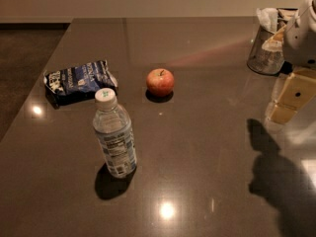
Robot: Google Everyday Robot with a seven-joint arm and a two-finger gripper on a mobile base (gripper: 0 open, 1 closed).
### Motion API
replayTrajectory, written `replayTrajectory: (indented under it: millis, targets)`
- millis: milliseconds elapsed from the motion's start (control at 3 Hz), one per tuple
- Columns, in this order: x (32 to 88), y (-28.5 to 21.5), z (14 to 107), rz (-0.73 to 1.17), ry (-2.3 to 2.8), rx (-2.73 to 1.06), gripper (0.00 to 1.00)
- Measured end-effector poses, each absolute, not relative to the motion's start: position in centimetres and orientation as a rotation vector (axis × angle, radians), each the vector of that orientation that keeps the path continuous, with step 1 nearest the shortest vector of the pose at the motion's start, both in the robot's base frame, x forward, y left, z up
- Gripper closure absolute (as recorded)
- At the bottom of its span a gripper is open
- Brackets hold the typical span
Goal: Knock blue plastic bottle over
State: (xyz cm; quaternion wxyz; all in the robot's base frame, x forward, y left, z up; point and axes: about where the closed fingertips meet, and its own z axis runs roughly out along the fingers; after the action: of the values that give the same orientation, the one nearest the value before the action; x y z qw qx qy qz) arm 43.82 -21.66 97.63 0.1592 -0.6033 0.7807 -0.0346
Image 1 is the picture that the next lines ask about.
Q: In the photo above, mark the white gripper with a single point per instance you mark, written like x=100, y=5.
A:
x=301, y=39

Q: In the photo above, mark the clear plastic water bottle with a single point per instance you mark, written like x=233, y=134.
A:
x=113, y=128

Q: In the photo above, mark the white crumpled napkin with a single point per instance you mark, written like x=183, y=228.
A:
x=268, y=18

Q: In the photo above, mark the red apple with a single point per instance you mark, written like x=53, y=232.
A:
x=160, y=82

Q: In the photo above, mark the blue snack bag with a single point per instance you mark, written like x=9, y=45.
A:
x=76, y=84

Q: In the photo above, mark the wire mesh cup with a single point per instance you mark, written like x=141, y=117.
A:
x=262, y=61

